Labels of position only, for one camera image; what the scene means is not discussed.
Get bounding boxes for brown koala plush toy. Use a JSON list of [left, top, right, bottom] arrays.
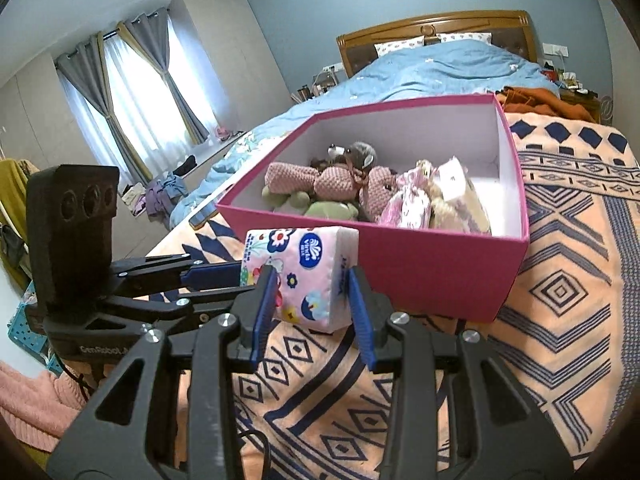
[[310, 141, 377, 171]]

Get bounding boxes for white patterned pillow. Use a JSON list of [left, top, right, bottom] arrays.
[[436, 31, 493, 45], [375, 36, 426, 58]]

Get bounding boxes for grey curtain panel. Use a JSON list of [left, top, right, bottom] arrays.
[[55, 32, 151, 186], [117, 7, 211, 146]]

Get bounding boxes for orange cloth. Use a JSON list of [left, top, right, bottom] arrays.
[[497, 86, 598, 123]]

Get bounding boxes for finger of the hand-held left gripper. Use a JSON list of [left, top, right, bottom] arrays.
[[100, 285, 251, 334], [111, 255, 256, 297]]

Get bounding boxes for pile of clothes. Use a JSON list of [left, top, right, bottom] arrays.
[[120, 172, 188, 221]]

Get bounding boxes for window seat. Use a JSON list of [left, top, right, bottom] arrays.
[[190, 130, 256, 181]]

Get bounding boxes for small yellow carton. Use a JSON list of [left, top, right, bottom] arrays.
[[440, 156, 493, 235]]

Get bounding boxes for floral tissue pack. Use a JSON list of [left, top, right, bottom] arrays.
[[240, 226, 360, 333]]

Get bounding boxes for smartphone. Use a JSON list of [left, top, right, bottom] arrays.
[[189, 203, 219, 228]]

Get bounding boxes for wooden headboard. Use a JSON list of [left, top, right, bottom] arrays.
[[336, 9, 538, 80]]

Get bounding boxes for blue duvet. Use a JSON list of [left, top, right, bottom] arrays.
[[170, 40, 561, 231]]

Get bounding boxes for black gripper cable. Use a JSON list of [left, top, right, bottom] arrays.
[[59, 357, 103, 403], [234, 427, 273, 480]]

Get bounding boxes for yellow garment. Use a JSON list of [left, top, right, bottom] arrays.
[[0, 157, 31, 291]]

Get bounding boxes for blue plastic crate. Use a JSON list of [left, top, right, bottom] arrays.
[[6, 280, 61, 376]]

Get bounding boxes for pink knitted plush toy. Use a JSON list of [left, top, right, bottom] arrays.
[[264, 161, 401, 222]]

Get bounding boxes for orange patterned blanket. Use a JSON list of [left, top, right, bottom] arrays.
[[145, 110, 640, 480]]

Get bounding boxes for person's left forearm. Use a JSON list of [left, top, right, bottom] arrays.
[[0, 360, 93, 453]]

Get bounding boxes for cluttered wooden nightstand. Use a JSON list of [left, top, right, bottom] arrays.
[[545, 60, 601, 123]]

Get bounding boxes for beige wardrobe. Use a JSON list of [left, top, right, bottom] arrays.
[[167, 0, 293, 136]]

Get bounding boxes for green plush toy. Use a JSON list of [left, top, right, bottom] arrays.
[[261, 185, 360, 221]]

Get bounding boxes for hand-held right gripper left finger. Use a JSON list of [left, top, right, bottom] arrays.
[[47, 265, 280, 480]]

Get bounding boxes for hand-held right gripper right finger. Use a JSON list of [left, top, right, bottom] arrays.
[[347, 266, 576, 480]]

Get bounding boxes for pink storage box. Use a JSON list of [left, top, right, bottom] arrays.
[[216, 92, 531, 325]]

